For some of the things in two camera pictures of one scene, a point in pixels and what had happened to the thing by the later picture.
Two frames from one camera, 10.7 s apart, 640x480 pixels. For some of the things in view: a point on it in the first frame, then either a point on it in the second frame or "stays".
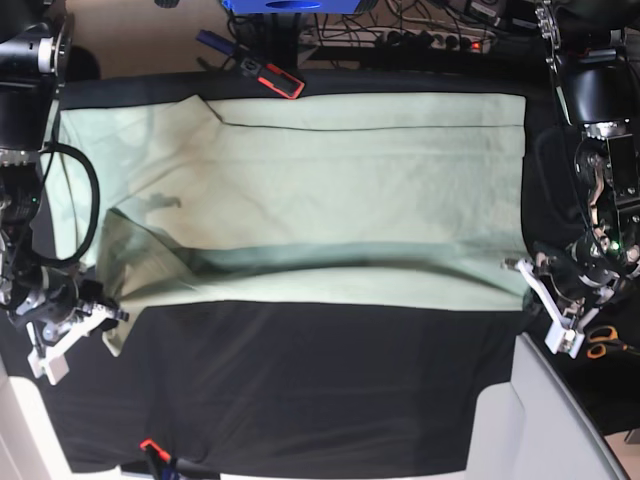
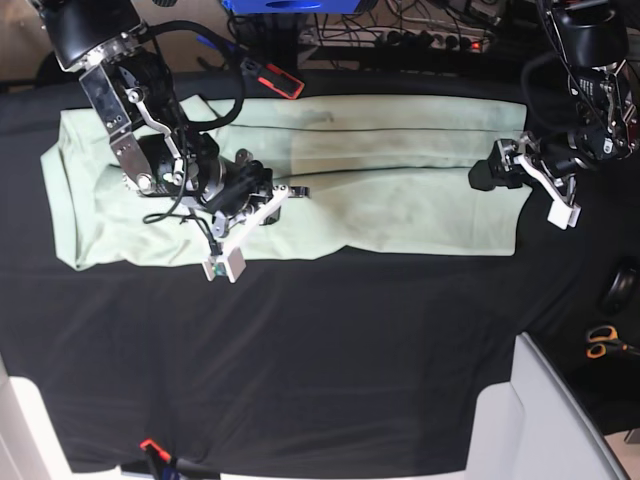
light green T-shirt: (416, 199) stays
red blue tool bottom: (166, 468) stays
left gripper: (56, 296) -> (226, 183)
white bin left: (29, 446) stays
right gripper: (589, 271) -> (500, 169)
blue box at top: (292, 7) stays
